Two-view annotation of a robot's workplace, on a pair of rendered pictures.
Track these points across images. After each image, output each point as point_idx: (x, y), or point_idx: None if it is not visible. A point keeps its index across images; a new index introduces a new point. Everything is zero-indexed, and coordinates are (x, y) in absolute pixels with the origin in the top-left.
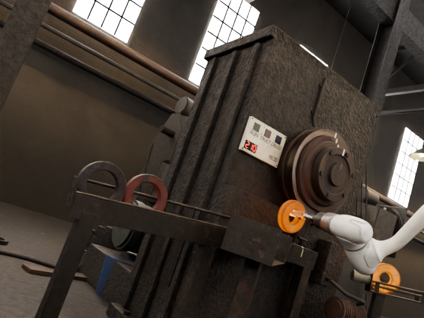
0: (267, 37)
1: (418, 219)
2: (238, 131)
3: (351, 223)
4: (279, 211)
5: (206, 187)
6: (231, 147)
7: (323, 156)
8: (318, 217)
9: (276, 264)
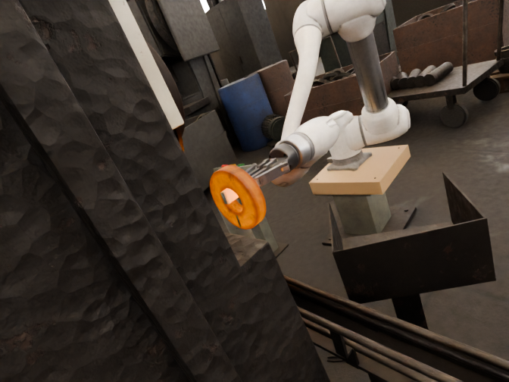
0: None
1: (310, 87)
2: (104, 51)
3: (332, 126)
4: (257, 200)
5: (209, 359)
6: (137, 147)
7: (162, 60)
8: (294, 154)
9: (407, 230)
